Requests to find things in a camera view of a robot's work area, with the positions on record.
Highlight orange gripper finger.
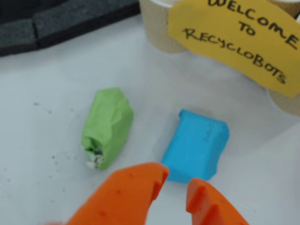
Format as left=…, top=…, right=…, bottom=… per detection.
left=67, top=162, right=170, bottom=225
left=186, top=177, right=250, bottom=225

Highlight blue paper ball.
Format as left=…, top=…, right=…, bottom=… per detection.
left=161, top=109, right=230, bottom=184

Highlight green crumpled paper ball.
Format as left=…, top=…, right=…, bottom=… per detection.
left=81, top=87, right=135, bottom=171

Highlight ribbed beige paper cup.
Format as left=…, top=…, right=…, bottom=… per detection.
left=268, top=89, right=300, bottom=116
left=139, top=0, right=188, bottom=54
left=267, top=0, right=300, bottom=19

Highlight yellow handwritten welcome sign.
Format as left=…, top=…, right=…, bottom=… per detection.
left=167, top=0, right=300, bottom=99

